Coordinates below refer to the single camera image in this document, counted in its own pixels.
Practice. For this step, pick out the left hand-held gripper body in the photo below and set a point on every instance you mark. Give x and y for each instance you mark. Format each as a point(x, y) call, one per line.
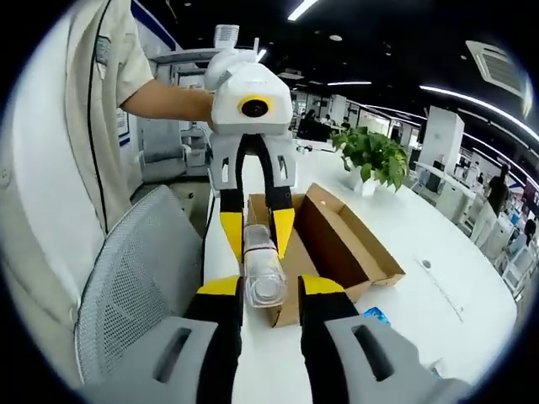
point(252, 80)

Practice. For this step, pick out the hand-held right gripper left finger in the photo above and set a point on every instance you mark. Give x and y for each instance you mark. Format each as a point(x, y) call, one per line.
point(215, 332)

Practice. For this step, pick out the blue wet wipes pack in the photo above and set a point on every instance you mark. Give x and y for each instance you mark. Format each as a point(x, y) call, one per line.
point(377, 315)

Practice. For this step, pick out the white ceiling air conditioner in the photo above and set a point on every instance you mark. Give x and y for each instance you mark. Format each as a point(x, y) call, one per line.
point(497, 65)

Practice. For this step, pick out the grey mesh office chair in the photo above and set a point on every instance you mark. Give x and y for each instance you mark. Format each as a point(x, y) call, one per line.
point(139, 269)

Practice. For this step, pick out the white plant pot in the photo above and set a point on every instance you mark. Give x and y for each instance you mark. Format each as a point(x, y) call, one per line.
point(364, 185)

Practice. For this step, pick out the brown cardboard shoe box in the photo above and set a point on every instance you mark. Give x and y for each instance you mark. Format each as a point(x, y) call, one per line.
point(337, 235)

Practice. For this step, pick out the clear plastic bottle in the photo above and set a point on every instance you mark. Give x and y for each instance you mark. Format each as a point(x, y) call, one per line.
point(265, 290)

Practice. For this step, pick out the long ceiling light strip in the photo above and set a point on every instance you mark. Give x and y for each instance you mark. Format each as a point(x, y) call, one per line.
point(463, 95)

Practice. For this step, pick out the person in beige shirt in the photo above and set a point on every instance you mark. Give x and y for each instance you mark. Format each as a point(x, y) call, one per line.
point(50, 168)

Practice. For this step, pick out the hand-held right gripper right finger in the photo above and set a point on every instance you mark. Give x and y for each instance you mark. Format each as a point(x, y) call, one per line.
point(324, 336)

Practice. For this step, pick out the white square column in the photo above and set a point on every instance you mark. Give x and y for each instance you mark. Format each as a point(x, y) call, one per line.
point(442, 134)

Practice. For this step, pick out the green leafy plant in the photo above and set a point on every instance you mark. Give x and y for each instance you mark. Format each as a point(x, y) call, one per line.
point(375, 151)

